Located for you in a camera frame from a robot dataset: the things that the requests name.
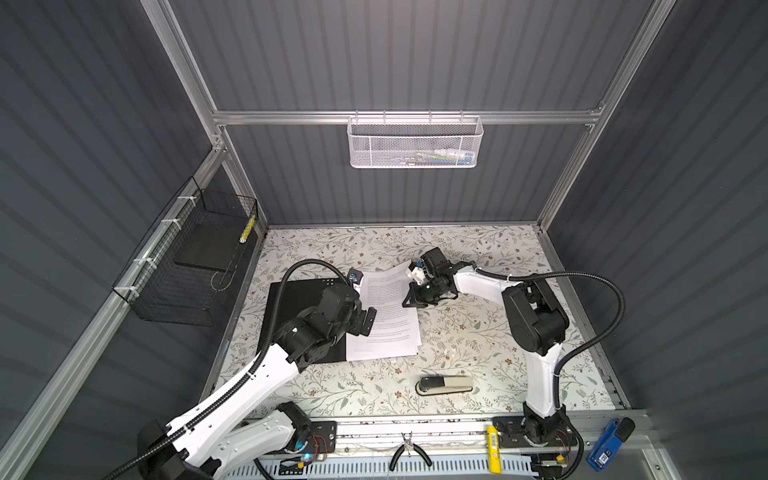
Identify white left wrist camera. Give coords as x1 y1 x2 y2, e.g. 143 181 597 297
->
346 268 364 293

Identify black pad in basket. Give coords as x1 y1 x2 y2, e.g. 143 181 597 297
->
174 224 243 272

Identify white wire mesh basket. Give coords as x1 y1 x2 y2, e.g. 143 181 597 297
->
346 115 484 169

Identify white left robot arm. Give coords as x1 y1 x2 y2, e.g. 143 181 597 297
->
107 259 376 479

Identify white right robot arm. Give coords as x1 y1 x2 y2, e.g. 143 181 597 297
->
403 248 626 446

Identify pens in white basket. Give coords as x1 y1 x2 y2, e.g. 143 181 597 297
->
400 149 476 168

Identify black file folder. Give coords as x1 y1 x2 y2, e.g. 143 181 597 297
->
264 278 422 368

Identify yellow utility knife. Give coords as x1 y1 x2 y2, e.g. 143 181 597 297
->
486 426 502 475

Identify black wire basket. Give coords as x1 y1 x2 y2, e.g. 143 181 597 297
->
113 179 259 328

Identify grey black stapler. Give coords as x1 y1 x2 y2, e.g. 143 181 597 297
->
415 375 474 396

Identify black handled pliers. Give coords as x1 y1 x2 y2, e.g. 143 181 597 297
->
388 434 434 472

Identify yellow marker in basket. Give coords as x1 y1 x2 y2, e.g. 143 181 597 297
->
239 215 256 244

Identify printed sheet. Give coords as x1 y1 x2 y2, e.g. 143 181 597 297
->
346 272 421 362
358 263 422 358

